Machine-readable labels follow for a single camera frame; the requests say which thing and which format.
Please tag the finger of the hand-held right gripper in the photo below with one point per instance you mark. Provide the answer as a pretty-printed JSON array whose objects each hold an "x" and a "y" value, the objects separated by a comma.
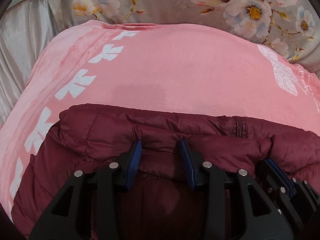
[
  {"x": 277, "y": 177},
  {"x": 306, "y": 192}
]

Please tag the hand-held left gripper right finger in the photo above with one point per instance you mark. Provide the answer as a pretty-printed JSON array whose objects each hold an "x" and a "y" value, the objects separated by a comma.
[{"x": 187, "y": 165}]

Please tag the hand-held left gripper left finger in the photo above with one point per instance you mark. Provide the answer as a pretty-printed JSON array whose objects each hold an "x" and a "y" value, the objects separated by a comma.
[{"x": 133, "y": 162}]

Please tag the maroon puffer jacket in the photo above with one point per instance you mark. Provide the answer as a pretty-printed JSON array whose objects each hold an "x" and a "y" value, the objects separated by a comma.
[{"x": 100, "y": 135}]

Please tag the pink fleece blanket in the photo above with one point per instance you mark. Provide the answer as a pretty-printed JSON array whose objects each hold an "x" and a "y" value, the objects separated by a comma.
[{"x": 175, "y": 75}]

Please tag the white satin curtain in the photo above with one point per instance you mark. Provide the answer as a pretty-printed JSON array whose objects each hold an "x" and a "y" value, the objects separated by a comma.
[{"x": 20, "y": 55}]

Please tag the grey floral blanket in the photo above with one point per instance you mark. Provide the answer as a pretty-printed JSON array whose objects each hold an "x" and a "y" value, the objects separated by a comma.
[{"x": 170, "y": 2}]

